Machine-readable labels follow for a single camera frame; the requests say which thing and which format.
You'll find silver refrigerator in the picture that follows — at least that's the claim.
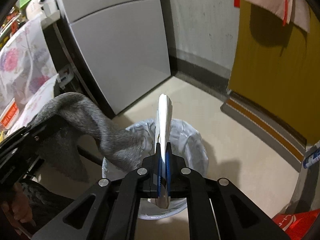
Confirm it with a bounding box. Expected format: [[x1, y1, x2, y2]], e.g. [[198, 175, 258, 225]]
[[57, 0, 170, 114]]

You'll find orange white instant noodle bowl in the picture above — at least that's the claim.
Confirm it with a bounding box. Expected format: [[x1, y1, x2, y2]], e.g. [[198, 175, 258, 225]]
[[1, 98, 20, 129]]

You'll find floral plastic tablecloth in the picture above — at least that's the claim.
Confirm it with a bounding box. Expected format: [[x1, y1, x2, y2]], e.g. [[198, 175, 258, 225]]
[[1, 16, 59, 135]]

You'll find yellow wooden door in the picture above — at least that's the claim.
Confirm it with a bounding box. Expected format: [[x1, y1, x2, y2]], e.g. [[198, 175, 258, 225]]
[[229, 0, 319, 145]]

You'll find grey knitted cloth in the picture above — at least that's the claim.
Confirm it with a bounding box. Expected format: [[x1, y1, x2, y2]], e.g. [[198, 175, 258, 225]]
[[30, 92, 144, 182]]

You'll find red plastic bag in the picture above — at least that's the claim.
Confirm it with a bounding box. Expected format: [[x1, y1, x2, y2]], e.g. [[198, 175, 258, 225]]
[[272, 209, 319, 239]]

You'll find person's left hand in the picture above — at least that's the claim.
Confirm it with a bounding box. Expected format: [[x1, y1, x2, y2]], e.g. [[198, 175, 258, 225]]
[[1, 182, 33, 235]]

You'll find white paper napkin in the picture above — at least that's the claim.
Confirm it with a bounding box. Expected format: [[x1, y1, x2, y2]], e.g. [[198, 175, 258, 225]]
[[155, 94, 172, 209]]

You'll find trash bin with bag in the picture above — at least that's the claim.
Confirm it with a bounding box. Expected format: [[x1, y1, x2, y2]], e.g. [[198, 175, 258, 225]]
[[102, 119, 210, 220]]

